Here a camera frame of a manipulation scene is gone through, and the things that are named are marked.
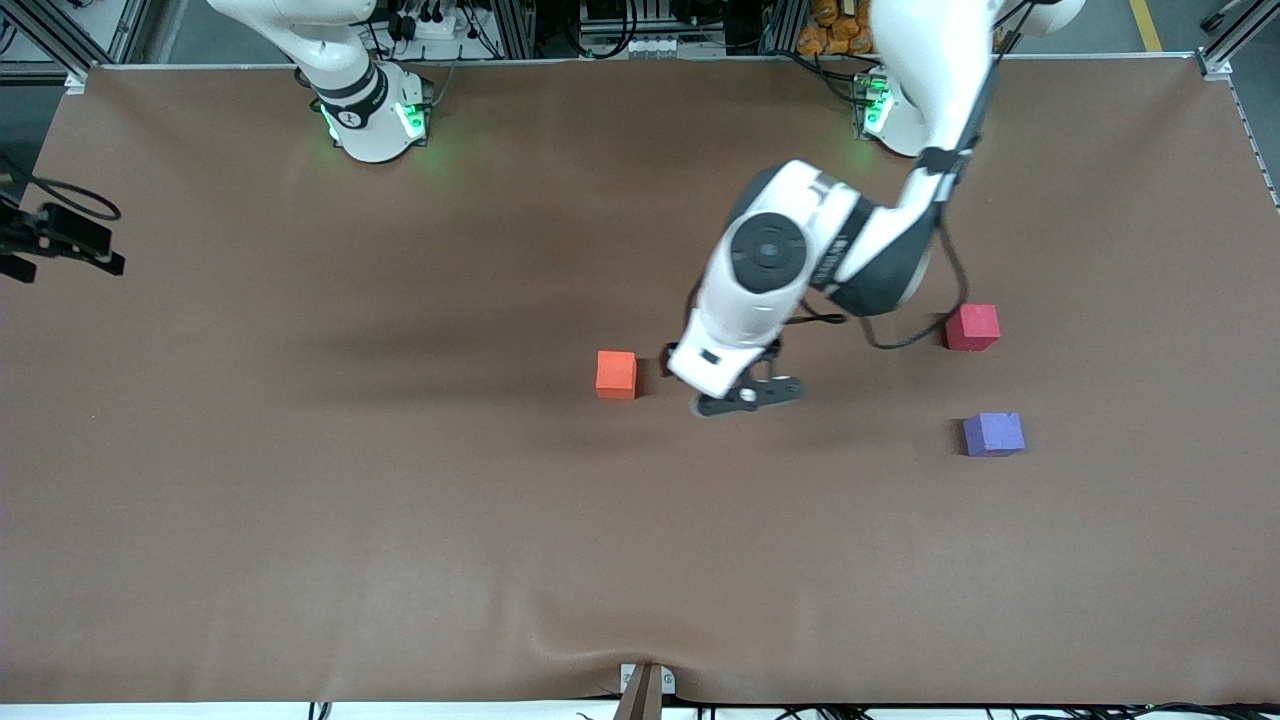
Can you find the white corner clamp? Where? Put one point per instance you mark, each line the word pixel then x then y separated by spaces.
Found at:
pixel 76 83
pixel 1217 65

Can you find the aluminium frame post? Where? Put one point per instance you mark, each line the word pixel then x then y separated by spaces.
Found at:
pixel 512 28
pixel 1245 25
pixel 55 35
pixel 785 25

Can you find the pile of orange bags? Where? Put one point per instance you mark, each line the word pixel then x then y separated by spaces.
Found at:
pixel 835 28

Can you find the metal bracket plate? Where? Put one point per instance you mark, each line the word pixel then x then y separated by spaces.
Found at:
pixel 667 680

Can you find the orange foam block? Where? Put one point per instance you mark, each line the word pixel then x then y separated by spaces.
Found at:
pixel 616 375

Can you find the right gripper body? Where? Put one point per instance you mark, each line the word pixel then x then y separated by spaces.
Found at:
pixel 30 238

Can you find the white power strip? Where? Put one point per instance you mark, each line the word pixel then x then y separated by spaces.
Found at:
pixel 435 25

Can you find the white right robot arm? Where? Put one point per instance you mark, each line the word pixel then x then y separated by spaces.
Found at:
pixel 372 120

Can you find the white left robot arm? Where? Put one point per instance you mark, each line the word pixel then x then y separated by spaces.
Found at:
pixel 920 60

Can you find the red foam block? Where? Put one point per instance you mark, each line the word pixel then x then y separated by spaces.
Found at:
pixel 975 328

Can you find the brown table mat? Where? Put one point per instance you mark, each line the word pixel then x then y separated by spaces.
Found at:
pixel 600 500

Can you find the white connector strip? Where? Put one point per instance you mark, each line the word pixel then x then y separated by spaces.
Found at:
pixel 640 46

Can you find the purple foam block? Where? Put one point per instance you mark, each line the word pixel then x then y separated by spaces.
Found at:
pixel 993 434

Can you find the brown bar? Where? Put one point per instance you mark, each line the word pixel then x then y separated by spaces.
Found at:
pixel 640 700

